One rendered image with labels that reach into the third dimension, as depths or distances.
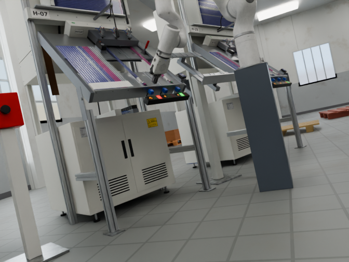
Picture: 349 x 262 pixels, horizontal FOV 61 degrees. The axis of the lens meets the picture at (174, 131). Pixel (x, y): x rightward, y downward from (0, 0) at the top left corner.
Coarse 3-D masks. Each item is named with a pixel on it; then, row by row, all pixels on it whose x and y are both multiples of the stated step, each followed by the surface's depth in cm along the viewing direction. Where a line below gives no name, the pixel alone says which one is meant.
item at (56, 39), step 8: (56, 40) 188; (64, 40) 192; (72, 40) 196; (80, 40) 200; (88, 40) 205; (56, 48) 179; (112, 48) 207; (120, 48) 212; (128, 48) 217; (136, 48) 222; (104, 56) 193; (112, 56) 197; (120, 56) 202; (128, 56) 206; (136, 56) 210; (144, 56) 216
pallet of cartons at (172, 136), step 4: (168, 132) 819; (172, 132) 813; (176, 132) 821; (168, 136) 820; (172, 136) 814; (176, 136) 817; (168, 140) 821; (172, 140) 816; (176, 140) 810; (180, 140) 920; (168, 144) 924; (172, 144) 869; (176, 144) 808
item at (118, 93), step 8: (112, 88) 160; (120, 88) 163; (128, 88) 166; (136, 88) 170; (144, 88) 174; (152, 88) 179; (160, 88) 183; (168, 88) 188; (96, 96) 155; (104, 96) 158; (112, 96) 162; (120, 96) 166; (128, 96) 170; (136, 96) 174; (144, 96) 179
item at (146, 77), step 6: (138, 72) 191; (144, 72) 194; (126, 78) 179; (132, 78) 181; (144, 78) 187; (150, 78) 190; (162, 78) 196; (168, 78) 199; (132, 84) 176; (138, 84) 178; (150, 84) 183; (156, 84) 186; (162, 84) 189
